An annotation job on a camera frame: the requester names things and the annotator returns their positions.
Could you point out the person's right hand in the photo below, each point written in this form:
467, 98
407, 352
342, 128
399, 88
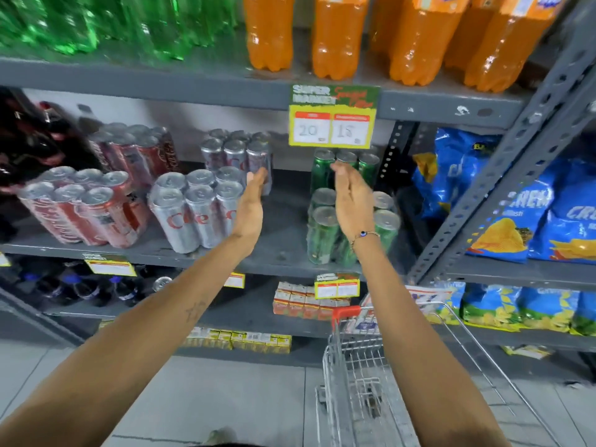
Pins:
356, 204

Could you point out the person's right fingers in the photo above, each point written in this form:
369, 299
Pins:
347, 174

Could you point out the yellow and white packet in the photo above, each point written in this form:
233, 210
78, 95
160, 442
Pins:
526, 351

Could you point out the row of green soda bottles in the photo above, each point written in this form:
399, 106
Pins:
116, 23

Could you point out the group of green soda cans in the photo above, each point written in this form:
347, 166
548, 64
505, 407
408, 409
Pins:
323, 228

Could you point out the green and yellow price sign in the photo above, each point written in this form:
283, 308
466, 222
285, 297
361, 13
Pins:
333, 118

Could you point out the row of orange soda bottles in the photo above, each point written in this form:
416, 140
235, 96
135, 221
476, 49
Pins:
419, 37

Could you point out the person's left hand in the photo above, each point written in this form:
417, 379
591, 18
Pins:
251, 204

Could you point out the small yellow shelf price tag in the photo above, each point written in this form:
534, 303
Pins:
336, 286
235, 280
109, 265
3, 260

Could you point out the row of dark blue-label bottles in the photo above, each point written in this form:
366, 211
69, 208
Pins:
79, 286

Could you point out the person's left forearm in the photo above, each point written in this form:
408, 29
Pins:
139, 339

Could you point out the person's grey shoe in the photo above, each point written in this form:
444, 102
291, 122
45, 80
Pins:
221, 437

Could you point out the pack of red cola cans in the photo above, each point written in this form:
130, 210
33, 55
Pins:
135, 153
88, 209

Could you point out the row of yellow juice cartons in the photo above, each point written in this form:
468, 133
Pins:
242, 342

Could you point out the pack of silver cola cans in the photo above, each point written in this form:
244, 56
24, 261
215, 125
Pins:
191, 209
235, 151

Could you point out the grey metal shelf unit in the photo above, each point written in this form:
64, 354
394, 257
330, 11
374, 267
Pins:
186, 83

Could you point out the person's right forearm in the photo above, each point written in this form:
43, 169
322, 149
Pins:
419, 349

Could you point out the blue and green chip bag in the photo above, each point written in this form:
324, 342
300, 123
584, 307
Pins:
585, 314
547, 309
491, 307

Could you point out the group of dark cola bottles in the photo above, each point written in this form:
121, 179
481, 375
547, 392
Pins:
28, 139

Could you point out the stack of orange juice cartons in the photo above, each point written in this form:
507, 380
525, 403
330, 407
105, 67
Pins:
302, 302

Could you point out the white snack bag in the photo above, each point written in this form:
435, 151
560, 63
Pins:
433, 300

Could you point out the single silver can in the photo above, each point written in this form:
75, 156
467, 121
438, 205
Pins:
162, 283

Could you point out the person's left fingers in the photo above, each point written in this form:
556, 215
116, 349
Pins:
258, 181

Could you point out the grey perforated metal rack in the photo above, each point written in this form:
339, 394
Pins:
521, 134

